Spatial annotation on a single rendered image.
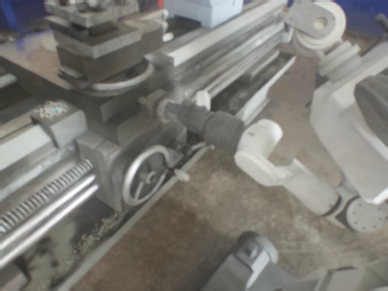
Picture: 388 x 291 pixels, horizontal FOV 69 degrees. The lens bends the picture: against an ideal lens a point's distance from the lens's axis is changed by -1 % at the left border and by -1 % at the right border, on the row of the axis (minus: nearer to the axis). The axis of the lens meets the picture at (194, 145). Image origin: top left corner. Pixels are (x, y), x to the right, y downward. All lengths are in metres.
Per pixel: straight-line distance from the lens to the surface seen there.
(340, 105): 0.38
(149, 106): 0.82
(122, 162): 0.89
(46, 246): 1.18
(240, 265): 1.31
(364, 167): 0.40
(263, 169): 0.63
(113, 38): 0.80
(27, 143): 0.87
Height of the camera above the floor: 1.36
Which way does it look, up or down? 42 degrees down
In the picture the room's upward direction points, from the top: 4 degrees clockwise
